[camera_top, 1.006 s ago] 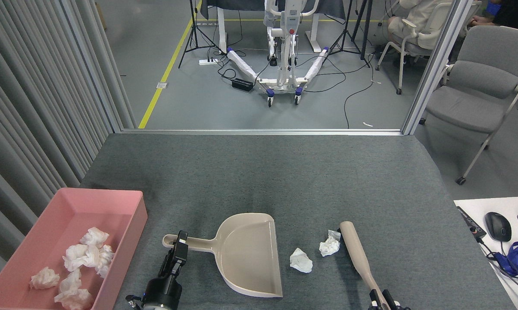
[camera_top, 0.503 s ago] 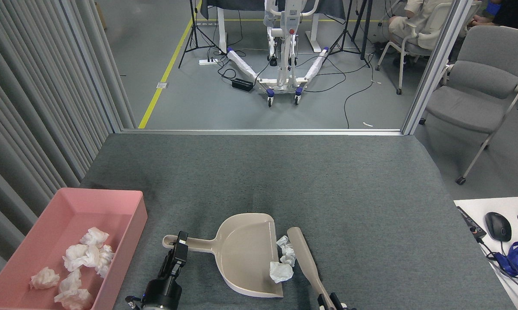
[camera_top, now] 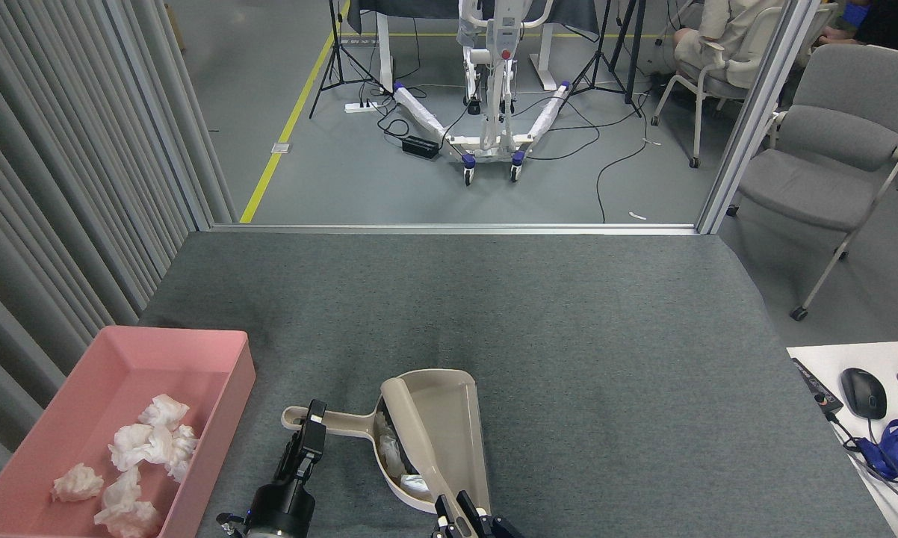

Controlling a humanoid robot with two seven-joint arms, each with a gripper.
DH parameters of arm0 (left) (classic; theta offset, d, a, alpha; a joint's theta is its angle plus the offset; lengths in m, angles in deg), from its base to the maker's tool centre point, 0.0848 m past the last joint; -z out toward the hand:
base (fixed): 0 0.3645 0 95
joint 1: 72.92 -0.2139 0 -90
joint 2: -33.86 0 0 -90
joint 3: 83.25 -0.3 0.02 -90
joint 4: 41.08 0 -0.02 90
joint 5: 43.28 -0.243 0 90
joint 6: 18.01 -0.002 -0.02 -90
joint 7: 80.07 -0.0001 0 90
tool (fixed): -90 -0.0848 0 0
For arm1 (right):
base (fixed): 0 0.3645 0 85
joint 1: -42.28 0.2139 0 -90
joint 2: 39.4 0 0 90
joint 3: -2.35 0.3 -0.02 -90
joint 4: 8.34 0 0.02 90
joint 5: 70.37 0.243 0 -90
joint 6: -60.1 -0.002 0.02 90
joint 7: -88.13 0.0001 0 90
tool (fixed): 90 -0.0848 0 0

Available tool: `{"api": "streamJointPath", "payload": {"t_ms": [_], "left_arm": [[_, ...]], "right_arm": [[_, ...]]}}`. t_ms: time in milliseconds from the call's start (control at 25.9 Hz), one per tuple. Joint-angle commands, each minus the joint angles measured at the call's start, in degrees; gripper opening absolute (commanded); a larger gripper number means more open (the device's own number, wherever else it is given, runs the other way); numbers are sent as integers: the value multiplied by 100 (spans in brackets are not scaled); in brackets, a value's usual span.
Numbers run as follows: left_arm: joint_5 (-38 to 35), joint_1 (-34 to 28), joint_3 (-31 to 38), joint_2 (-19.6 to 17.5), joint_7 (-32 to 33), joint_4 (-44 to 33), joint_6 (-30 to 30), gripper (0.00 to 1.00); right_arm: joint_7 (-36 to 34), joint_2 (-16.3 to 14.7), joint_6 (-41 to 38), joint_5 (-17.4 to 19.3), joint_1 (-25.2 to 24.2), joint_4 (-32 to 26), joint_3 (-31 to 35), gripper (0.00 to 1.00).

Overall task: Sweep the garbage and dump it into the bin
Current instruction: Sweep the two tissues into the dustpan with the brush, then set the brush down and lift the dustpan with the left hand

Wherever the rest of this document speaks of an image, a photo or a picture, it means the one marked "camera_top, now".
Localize white desk with dark cloth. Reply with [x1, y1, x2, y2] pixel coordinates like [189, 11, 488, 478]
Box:
[347, 0, 601, 94]

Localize black computer mouse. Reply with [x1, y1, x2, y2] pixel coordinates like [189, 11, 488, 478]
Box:
[840, 368, 888, 420]

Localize black tripod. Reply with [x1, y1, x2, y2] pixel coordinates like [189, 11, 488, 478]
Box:
[569, 0, 644, 118]
[309, 0, 390, 119]

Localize white office chair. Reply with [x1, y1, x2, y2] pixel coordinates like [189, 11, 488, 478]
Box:
[651, 4, 786, 168]

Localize white stand on wheels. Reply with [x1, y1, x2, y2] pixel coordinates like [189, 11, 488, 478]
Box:
[391, 0, 573, 185]

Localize grey padded chair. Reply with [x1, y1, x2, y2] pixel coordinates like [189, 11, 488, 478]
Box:
[725, 45, 898, 322]

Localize pink plastic bin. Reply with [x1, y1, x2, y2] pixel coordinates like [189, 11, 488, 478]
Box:
[0, 325, 257, 538]

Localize beige hand brush black bristles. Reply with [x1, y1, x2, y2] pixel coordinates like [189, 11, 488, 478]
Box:
[380, 377, 468, 538]

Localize grey pleated curtain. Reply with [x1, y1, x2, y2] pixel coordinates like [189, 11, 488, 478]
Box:
[0, 0, 237, 509]

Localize black flat controller box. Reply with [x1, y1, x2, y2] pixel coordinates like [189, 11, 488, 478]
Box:
[791, 358, 844, 415]

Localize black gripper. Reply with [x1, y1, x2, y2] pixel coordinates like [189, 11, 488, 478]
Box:
[244, 401, 526, 538]

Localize silver table edge rail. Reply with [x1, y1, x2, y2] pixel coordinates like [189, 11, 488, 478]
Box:
[210, 223, 700, 236]

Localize black floor cable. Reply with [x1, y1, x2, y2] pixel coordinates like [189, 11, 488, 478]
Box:
[595, 101, 650, 223]

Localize person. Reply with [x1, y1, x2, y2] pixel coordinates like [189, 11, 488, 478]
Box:
[673, 0, 775, 72]
[811, 0, 898, 61]

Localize beige plastic dustpan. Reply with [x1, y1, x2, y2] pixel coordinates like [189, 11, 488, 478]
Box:
[281, 368, 492, 516]

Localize black upright pole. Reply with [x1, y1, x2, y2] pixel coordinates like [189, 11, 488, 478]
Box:
[625, 0, 646, 105]

